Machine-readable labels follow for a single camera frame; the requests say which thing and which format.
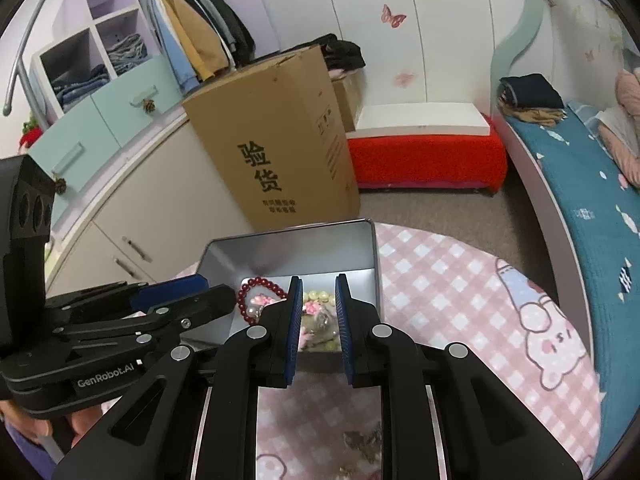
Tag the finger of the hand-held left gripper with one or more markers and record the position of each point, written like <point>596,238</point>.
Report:
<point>210,305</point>
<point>170,290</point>

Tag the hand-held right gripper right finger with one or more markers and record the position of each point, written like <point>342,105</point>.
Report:
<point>344,330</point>

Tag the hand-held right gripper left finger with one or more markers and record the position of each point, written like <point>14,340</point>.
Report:
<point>295,325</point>

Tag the pink flower hair clip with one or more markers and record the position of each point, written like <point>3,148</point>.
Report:
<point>262,300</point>

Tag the grey metal tin box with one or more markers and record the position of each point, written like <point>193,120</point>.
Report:
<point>300,250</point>

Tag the pinecone ornament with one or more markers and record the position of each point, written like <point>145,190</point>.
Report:
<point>59,185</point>
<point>148,106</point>

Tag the beige curved cabinet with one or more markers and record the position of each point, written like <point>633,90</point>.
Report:
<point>165,185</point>

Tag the pink checked bear tablecloth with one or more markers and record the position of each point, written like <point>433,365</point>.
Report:
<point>450,285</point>

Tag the red strawberry plush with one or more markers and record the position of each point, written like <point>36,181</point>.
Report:
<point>30,135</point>

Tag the grey metal handrail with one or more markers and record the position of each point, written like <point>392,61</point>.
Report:
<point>6,106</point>

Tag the large cardboard box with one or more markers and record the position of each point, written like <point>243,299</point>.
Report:
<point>270,135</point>

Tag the red ottoman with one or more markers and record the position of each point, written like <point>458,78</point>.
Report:
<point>425,160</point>

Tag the folded blue jeans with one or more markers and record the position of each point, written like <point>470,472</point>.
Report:
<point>80,85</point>

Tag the teal drawer cabinet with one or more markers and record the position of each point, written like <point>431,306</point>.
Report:
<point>125,95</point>

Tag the white board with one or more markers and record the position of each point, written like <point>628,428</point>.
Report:
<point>415,117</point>

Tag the small cardboard box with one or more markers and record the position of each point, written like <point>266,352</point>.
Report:
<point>347,100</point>

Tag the folded light denim clothes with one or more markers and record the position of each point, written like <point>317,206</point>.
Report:
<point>127,52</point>

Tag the light blue hanging shirt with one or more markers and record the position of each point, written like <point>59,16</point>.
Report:
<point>170,50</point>

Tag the tan hanging jacket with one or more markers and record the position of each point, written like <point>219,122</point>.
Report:
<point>200,40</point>

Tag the black hanging jacket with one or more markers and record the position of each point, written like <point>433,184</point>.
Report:
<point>230,25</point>

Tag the blue printed bedsheet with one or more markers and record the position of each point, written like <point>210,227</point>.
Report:
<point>575,185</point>

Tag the black clothing pile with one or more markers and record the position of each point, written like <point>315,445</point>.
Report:
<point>345,52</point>

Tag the folded tan clothes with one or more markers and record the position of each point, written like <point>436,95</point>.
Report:
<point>535,116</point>

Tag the folded dark clothes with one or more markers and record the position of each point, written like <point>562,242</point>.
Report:
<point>530,90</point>

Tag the white wardrobe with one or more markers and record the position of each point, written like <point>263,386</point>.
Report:
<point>450,35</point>

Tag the pink butterfly sticker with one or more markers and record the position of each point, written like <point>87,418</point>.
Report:
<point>392,15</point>

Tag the pink plush toy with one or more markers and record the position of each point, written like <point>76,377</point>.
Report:
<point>625,150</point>

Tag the white pillow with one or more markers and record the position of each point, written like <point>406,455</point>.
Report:
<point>612,120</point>

